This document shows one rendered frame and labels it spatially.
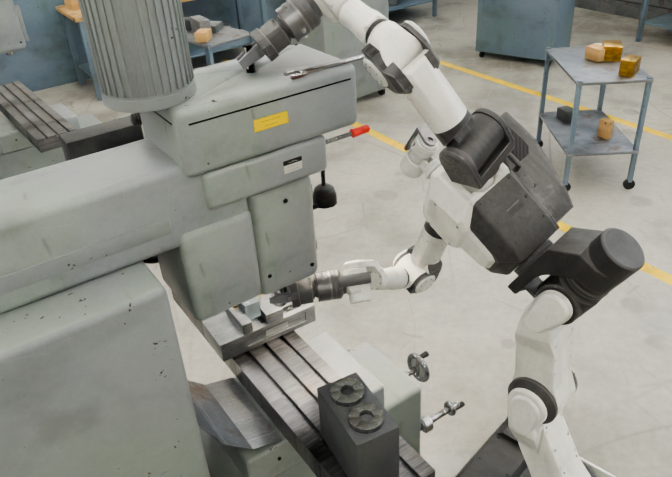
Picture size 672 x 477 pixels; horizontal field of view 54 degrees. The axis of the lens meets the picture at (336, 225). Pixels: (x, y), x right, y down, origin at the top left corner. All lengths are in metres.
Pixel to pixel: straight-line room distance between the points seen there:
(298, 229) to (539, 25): 6.11
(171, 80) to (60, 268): 0.45
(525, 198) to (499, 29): 6.20
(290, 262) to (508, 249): 0.56
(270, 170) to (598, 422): 2.21
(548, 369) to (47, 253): 1.23
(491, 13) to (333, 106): 6.24
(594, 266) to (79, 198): 1.12
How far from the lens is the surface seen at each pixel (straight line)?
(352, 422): 1.68
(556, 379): 1.86
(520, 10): 7.64
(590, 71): 4.97
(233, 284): 1.66
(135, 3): 1.37
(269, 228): 1.66
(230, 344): 2.15
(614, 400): 3.45
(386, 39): 1.42
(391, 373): 2.37
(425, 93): 1.42
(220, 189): 1.52
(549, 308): 1.66
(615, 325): 3.87
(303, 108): 1.55
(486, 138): 1.51
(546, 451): 2.03
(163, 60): 1.41
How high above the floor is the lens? 2.37
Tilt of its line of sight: 31 degrees down
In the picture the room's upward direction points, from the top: 4 degrees counter-clockwise
